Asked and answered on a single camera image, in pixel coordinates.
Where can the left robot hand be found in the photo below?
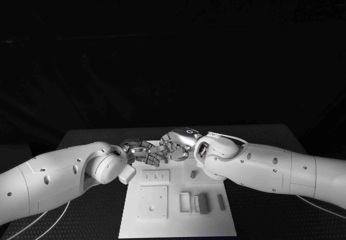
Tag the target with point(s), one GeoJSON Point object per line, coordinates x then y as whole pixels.
{"type": "Point", "coordinates": [140, 143]}

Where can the white task board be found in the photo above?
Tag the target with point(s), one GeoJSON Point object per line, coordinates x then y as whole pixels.
{"type": "Point", "coordinates": [161, 228]}

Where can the grey rectangular block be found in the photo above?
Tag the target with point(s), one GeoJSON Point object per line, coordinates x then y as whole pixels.
{"type": "Point", "coordinates": [203, 203]}

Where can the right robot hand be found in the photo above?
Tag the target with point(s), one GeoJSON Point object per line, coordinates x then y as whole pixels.
{"type": "Point", "coordinates": [180, 136]}

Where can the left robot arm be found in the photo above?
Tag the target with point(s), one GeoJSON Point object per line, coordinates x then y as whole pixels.
{"type": "Point", "coordinates": [53, 178]}

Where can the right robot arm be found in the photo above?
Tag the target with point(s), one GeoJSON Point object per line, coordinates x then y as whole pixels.
{"type": "Point", "coordinates": [256, 168]}

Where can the grey short cylinder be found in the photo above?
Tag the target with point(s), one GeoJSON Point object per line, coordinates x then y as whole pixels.
{"type": "Point", "coordinates": [191, 174]}

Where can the grey long cylinder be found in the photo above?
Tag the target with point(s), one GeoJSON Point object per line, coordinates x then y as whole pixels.
{"type": "Point", "coordinates": [220, 202]}

